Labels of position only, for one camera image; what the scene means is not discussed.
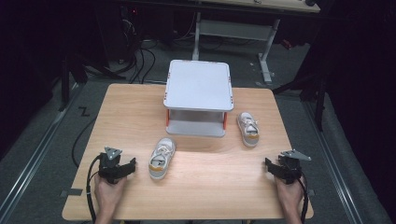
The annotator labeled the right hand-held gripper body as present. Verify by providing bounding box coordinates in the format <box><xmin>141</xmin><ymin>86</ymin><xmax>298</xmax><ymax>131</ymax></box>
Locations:
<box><xmin>277</xmin><ymin>149</ymin><xmax>312</xmax><ymax>185</ymax></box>

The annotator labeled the desk with white metal legs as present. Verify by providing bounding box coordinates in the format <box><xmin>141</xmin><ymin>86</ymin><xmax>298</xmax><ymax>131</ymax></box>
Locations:
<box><xmin>190</xmin><ymin>0</ymin><xmax>321</xmax><ymax>84</ymax></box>

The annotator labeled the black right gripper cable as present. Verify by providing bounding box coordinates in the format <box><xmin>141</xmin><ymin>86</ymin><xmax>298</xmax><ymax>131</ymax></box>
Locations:
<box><xmin>297</xmin><ymin>175</ymin><xmax>310</xmax><ymax>224</ymax></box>

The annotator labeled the person's right hand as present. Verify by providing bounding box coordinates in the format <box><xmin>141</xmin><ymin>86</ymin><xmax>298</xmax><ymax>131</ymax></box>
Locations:
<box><xmin>275</xmin><ymin>175</ymin><xmax>305</xmax><ymax>217</ymax></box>

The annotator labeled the dark metal stand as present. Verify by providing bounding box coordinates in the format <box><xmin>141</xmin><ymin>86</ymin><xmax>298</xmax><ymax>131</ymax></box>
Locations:
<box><xmin>58</xmin><ymin>54</ymin><xmax>90</xmax><ymax>113</ymax></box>
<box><xmin>272</xmin><ymin>69</ymin><xmax>330</xmax><ymax>133</ymax></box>

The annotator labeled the person's left hand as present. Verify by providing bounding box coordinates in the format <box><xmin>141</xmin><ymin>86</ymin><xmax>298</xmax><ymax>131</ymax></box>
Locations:
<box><xmin>93</xmin><ymin>174</ymin><xmax>128</xmax><ymax>217</ymax></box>

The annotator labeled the metal floor rail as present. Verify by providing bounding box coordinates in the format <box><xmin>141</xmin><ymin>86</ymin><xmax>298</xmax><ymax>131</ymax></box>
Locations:
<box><xmin>302</xmin><ymin>98</ymin><xmax>366</xmax><ymax>224</ymax></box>
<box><xmin>0</xmin><ymin>83</ymin><xmax>82</xmax><ymax>220</ymax></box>

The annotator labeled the white two-tier shoe rack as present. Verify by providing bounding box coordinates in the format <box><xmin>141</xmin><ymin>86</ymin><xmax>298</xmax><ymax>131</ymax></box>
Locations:
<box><xmin>163</xmin><ymin>59</ymin><xmax>234</xmax><ymax>138</ymax></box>

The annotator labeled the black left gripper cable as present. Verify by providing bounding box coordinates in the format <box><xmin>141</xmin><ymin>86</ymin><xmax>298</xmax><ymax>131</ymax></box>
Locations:
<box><xmin>86</xmin><ymin>153</ymin><xmax>105</xmax><ymax>224</ymax></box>

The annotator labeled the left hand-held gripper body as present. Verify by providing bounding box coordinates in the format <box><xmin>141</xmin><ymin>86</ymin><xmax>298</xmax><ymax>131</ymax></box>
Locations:
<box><xmin>97</xmin><ymin>146</ymin><xmax>125</xmax><ymax>185</ymax></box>

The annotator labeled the grey tape strip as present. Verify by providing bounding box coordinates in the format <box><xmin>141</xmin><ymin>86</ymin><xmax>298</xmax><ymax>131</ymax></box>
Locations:
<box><xmin>59</xmin><ymin>188</ymin><xmax>84</xmax><ymax>199</ymax></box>

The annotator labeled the black floor cable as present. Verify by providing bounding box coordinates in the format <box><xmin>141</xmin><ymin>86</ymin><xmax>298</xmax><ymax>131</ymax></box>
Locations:
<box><xmin>71</xmin><ymin>116</ymin><xmax>98</xmax><ymax>169</ymax></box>

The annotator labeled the bundle of black cables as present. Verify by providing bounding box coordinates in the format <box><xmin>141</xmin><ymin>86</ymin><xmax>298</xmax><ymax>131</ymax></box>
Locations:
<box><xmin>116</xmin><ymin>38</ymin><xmax>157</xmax><ymax>85</ymax></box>

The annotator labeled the white shoe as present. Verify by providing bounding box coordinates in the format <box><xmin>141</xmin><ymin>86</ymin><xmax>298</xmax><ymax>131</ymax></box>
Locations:
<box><xmin>148</xmin><ymin>137</ymin><xmax>177</xmax><ymax>181</ymax></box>
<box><xmin>236</xmin><ymin>111</ymin><xmax>261</xmax><ymax>148</ymax></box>

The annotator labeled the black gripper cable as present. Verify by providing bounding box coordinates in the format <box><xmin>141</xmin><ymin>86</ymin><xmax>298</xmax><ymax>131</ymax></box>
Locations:
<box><xmin>86</xmin><ymin>153</ymin><xmax>105</xmax><ymax>224</ymax></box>
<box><xmin>297</xmin><ymin>175</ymin><xmax>310</xmax><ymax>224</ymax></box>

